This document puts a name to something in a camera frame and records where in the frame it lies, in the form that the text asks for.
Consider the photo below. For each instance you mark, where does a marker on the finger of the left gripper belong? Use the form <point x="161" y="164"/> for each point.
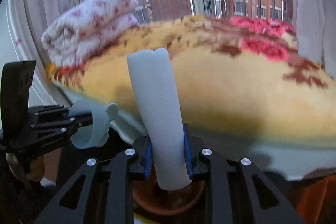
<point x="76" y="116"/>
<point x="73" y="126"/>

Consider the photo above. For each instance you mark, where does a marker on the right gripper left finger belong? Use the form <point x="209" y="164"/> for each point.
<point x="101" y="191"/>

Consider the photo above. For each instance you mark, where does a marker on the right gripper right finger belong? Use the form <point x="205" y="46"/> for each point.
<point x="236" y="191"/>

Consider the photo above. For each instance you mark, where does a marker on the white foam roll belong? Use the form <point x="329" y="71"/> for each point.
<point x="157" y="100"/>

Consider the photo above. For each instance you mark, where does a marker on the folded white floral quilt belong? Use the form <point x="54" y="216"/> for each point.
<point x="86" y="29"/>

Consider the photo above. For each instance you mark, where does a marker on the yellow floral bed blanket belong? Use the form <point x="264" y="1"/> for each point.
<point x="241" y="76"/>

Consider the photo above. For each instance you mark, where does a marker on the left sheer curtain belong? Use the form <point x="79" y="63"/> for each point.
<point x="27" y="20"/>

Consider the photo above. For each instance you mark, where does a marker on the sheer curtain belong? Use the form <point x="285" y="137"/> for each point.
<point x="27" y="20"/>
<point x="314" y="21"/>

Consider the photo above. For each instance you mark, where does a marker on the right sheer curtain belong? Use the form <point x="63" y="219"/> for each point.
<point x="314" y="21"/>

